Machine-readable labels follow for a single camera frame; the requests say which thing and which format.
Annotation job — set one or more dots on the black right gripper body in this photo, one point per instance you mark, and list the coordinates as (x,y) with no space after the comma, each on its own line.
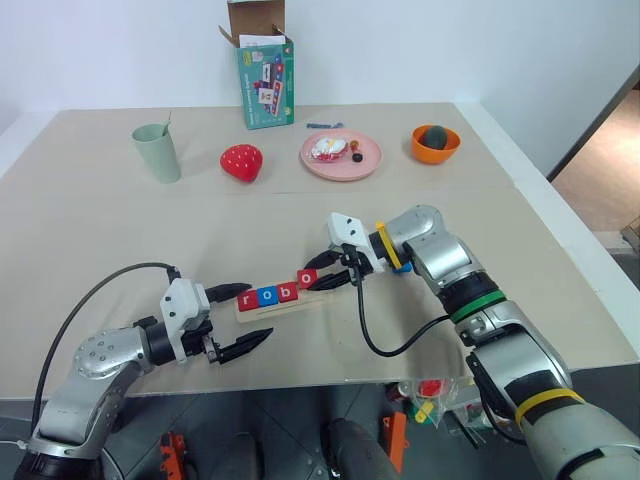
(345,257)

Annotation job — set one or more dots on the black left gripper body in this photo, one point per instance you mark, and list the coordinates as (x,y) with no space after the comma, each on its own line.
(200,342)

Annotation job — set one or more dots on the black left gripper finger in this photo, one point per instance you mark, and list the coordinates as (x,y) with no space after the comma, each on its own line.
(227,291)
(245,345)

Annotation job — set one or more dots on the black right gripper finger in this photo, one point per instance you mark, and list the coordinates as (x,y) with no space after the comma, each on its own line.
(320,261)
(331,281)

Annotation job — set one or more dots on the red letter o tile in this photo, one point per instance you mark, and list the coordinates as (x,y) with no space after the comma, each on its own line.
(306,279)

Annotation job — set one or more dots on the red letter b tile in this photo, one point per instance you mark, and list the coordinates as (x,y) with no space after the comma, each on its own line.
(287,294)

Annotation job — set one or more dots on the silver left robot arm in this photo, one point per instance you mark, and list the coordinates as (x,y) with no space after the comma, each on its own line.
(95,355)

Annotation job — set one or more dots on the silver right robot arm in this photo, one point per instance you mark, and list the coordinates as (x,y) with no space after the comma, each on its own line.
(440,250)

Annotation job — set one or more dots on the blue letter o tile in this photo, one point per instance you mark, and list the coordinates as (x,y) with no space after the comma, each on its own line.
(267,297)

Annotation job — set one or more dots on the wooden letter tray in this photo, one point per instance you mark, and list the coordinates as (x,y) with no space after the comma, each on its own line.
(280,311)

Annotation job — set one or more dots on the pink plate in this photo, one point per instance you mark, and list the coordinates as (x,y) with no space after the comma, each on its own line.
(350,170)

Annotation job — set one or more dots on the white red snack packet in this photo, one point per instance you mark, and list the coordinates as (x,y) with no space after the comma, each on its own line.
(327,149)

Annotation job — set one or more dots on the small red toy figure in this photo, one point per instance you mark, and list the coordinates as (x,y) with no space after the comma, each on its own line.
(355,147)

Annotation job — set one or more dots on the orange black tool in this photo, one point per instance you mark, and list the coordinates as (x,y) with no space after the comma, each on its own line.
(172,457)

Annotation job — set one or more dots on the red toy strawberry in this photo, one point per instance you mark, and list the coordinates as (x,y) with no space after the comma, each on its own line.
(242,162)

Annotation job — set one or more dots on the orange bowl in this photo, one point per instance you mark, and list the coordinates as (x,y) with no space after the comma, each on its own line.
(430,156)

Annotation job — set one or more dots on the small blue strip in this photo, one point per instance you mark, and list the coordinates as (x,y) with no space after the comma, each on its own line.
(325,124)

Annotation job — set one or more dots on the dark green toy avocado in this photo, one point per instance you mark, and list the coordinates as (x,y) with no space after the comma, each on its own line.
(435,137)

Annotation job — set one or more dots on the pale green cup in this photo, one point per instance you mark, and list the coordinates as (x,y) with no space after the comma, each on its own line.
(157,155)

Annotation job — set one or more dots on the clear bag of toys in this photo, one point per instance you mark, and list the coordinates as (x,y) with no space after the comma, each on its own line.
(430,400)

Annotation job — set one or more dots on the large dark rounded shape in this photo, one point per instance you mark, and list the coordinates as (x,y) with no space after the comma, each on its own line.
(357,452)

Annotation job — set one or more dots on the green cardboard game box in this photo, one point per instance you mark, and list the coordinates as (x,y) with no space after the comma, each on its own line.
(265,100)

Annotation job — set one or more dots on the orange plastic bar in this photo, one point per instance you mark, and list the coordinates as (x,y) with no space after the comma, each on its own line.
(397,442)

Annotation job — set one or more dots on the thin stick in cup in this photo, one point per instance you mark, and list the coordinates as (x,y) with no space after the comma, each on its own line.
(166,125)

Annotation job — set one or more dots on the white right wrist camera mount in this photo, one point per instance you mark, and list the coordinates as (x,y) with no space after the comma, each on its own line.
(345,227)

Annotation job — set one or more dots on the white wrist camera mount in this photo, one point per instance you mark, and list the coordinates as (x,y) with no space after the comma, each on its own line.
(185,300)
(345,227)

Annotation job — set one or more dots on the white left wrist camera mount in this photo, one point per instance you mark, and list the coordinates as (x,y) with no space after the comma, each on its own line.
(185,300)

